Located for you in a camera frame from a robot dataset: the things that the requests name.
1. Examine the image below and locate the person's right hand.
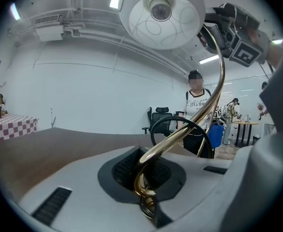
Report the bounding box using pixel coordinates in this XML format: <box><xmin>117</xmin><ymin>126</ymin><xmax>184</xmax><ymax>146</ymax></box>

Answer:
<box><xmin>249</xmin><ymin>29</ymin><xmax>262</xmax><ymax>44</ymax></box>

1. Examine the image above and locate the gold lamp with white shade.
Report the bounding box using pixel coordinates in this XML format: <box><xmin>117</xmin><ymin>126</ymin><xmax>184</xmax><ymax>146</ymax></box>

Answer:
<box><xmin>118</xmin><ymin>0</ymin><xmax>226</xmax><ymax>219</ymax></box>

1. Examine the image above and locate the white ceiling pipe run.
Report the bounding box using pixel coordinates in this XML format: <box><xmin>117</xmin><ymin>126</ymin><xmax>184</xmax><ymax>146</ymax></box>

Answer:
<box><xmin>8</xmin><ymin>7</ymin><xmax>189</xmax><ymax>77</ymax></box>

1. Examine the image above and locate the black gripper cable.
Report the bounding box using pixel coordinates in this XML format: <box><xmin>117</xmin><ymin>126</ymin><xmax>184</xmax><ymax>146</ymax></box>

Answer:
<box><xmin>259</xmin><ymin>61</ymin><xmax>275</xmax><ymax>78</ymax></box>

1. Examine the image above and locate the round wooden table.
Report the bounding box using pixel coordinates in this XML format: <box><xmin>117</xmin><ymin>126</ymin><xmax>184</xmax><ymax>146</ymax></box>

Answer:
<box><xmin>232</xmin><ymin>120</ymin><xmax>260</xmax><ymax>146</ymax></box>

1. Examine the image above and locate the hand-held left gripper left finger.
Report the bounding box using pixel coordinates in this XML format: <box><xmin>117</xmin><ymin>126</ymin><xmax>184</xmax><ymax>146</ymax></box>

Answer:
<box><xmin>19</xmin><ymin>145</ymin><xmax>156</xmax><ymax>232</ymax></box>

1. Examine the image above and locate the person's right forearm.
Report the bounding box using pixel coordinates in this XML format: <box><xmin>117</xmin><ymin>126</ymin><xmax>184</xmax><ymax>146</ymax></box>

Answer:
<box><xmin>266</xmin><ymin>41</ymin><xmax>283</xmax><ymax>69</ymax></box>

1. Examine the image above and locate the white ceiling air conditioner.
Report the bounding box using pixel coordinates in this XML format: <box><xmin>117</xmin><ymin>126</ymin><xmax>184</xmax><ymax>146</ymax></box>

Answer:
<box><xmin>33</xmin><ymin>14</ymin><xmax>65</xmax><ymax>42</ymax></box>

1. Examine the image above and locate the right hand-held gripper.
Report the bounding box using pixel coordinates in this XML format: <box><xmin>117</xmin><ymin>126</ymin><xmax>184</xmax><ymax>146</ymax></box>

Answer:
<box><xmin>196</xmin><ymin>2</ymin><xmax>270</xmax><ymax>68</ymax></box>

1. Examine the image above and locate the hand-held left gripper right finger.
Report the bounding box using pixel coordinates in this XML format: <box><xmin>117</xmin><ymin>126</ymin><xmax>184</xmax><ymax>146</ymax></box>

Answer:
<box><xmin>141</xmin><ymin>147</ymin><xmax>233</xmax><ymax>232</ymax></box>

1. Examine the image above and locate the red white checkered table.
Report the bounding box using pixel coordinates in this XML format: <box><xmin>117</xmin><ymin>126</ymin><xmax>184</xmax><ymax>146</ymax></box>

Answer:
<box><xmin>0</xmin><ymin>113</ymin><xmax>39</xmax><ymax>144</ymax></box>

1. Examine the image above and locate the black curved cable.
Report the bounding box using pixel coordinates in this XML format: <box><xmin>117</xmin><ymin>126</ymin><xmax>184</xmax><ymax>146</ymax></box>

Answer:
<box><xmin>150</xmin><ymin>116</ymin><xmax>215</xmax><ymax>159</ymax></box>

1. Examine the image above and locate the black office chair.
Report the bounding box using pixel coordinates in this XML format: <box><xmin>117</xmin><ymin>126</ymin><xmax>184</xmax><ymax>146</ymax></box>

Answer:
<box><xmin>142</xmin><ymin>106</ymin><xmax>179</xmax><ymax>135</ymax></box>

